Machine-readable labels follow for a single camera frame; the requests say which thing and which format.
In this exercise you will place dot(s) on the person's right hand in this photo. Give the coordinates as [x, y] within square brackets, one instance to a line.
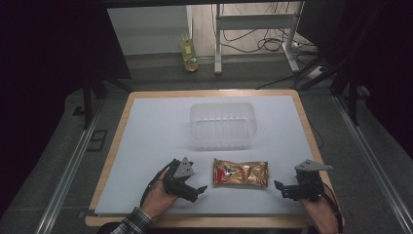
[319, 214]

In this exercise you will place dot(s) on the clear plastic container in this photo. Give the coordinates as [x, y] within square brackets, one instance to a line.
[223, 126]

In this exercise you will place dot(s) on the yellow green bottle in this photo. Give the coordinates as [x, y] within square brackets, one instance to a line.
[189, 53]

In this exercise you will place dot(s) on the white metal desk frame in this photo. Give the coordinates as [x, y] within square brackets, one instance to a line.
[253, 22]

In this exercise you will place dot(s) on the aluminium rail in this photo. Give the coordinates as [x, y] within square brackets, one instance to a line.
[373, 165]
[66, 177]

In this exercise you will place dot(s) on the black floor plate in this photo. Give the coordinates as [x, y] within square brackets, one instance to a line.
[97, 140]

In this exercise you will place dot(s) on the gold snack packet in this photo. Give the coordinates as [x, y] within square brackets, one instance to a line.
[241, 173]

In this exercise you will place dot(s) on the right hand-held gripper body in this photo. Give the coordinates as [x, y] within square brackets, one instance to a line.
[308, 183]

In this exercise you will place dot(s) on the white table mat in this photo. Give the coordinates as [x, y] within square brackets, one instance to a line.
[156, 136]

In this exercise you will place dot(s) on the black metal stand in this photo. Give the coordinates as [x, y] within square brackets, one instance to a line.
[352, 94]
[87, 97]

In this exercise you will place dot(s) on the person's left hand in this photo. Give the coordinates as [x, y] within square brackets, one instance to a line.
[156, 199]

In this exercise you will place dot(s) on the wooden table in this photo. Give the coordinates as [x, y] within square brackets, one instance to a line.
[112, 156]

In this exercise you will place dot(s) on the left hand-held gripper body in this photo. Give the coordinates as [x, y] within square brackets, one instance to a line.
[178, 177]

